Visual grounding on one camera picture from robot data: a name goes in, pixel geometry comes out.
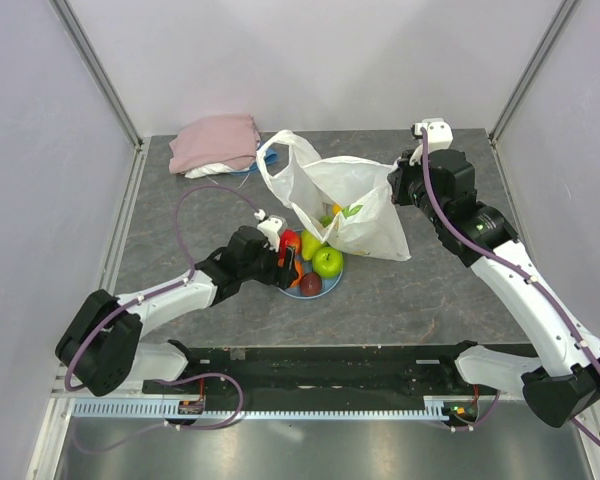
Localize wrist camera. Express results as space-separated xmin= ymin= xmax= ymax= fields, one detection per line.
xmin=254 ymin=209 xmax=287 ymax=252
xmin=411 ymin=118 xmax=453 ymax=152

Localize green apple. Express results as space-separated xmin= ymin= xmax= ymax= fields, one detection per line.
xmin=312 ymin=247 xmax=344 ymax=279

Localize green pear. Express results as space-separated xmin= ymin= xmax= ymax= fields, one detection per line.
xmin=300 ymin=230 xmax=324 ymax=262

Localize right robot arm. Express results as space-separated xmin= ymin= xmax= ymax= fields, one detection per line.
xmin=388 ymin=149 xmax=600 ymax=428

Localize white plastic bag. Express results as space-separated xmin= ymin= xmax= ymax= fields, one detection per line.
xmin=256 ymin=130 xmax=411 ymax=261

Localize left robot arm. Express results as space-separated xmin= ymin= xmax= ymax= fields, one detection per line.
xmin=55 ymin=216 xmax=298 ymax=397

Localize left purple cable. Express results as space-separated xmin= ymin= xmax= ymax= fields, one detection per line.
xmin=63 ymin=184 xmax=264 ymax=392

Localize blue plate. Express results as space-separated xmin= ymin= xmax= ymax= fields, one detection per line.
xmin=279 ymin=253 xmax=344 ymax=300

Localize white cloth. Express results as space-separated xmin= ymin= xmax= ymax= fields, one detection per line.
xmin=184 ymin=163 xmax=249 ymax=179

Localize blue cloth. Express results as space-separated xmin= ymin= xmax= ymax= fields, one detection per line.
xmin=231 ymin=147 xmax=278 ymax=176

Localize pink cloth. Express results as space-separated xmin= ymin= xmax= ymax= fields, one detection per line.
xmin=169 ymin=114 xmax=260 ymax=174

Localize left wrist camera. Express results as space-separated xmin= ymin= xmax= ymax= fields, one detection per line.
xmin=254 ymin=209 xmax=287 ymax=252

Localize orange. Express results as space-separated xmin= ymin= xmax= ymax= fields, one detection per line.
xmin=277 ymin=258 xmax=304 ymax=290

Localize green grapes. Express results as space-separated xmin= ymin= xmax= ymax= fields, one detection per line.
xmin=319 ymin=215 xmax=333 ymax=228

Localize passion fruit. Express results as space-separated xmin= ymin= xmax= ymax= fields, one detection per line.
xmin=299 ymin=272 xmax=323 ymax=297

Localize red apple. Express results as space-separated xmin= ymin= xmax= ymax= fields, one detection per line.
xmin=279 ymin=229 xmax=302 ymax=257

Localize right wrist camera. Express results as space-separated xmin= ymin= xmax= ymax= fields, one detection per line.
xmin=411 ymin=118 xmax=453 ymax=152

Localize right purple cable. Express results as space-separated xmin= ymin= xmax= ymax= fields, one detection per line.
xmin=417 ymin=127 xmax=600 ymax=461

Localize cable duct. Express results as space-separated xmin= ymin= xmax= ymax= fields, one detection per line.
xmin=71 ymin=398 xmax=451 ymax=421

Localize purple cable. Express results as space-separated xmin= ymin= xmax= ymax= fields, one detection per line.
xmin=417 ymin=127 xmax=600 ymax=461
xmin=63 ymin=184 xmax=264 ymax=392

